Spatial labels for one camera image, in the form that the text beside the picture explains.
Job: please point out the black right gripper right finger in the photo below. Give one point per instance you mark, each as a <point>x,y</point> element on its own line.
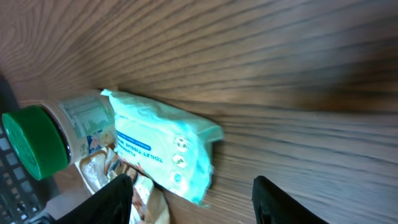
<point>274,206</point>

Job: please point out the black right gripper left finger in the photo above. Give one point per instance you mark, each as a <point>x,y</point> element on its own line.
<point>111,204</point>

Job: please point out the beige snack pouch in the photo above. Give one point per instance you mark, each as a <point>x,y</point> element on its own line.
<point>148,202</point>

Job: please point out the teal wet wipes pack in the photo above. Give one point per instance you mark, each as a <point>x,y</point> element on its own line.
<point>172,146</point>

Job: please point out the green lid jar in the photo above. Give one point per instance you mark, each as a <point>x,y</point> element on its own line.
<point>51,135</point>

